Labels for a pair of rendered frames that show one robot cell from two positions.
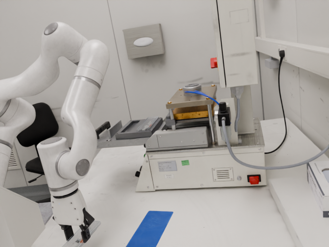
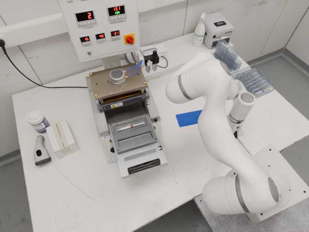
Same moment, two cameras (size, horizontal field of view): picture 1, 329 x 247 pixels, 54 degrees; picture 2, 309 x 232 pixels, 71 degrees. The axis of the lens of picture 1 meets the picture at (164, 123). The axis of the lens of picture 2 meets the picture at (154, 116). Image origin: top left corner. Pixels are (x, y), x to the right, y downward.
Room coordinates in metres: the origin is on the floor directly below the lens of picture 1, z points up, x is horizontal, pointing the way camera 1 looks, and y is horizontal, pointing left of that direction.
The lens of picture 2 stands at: (1.61, 0.62, 1.92)
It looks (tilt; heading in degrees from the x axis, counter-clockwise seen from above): 55 degrees down; 236
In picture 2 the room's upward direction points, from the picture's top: straight up
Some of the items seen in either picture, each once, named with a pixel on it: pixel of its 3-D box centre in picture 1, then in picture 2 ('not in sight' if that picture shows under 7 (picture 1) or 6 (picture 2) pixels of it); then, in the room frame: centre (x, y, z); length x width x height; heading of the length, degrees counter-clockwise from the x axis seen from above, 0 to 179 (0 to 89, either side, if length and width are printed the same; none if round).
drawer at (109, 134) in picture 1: (130, 131); (135, 142); (1.40, 0.16, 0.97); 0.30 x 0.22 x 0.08; 75
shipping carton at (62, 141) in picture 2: not in sight; (62, 139); (1.71, -0.19, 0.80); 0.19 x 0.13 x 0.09; 82
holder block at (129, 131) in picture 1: (140, 127); (133, 133); (1.39, 0.11, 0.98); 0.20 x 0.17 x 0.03; 165
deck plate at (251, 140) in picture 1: (206, 134); (120, 96); (1.31, -0.17, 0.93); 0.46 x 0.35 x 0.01; 75
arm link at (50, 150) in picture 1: (58, 161); (242, 105); (0.88, 0.32, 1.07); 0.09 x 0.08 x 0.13; 53
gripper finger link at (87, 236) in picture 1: (87, 231); not in sight; (0.87, 0.29, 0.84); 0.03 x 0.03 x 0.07; 67
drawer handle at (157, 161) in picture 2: (102, 129); (144, 166); (1.44, 0.29, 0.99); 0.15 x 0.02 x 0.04; 165
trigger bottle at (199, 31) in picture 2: not in sight; (200, 30); (0.48, -0.42, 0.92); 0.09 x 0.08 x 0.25; 38
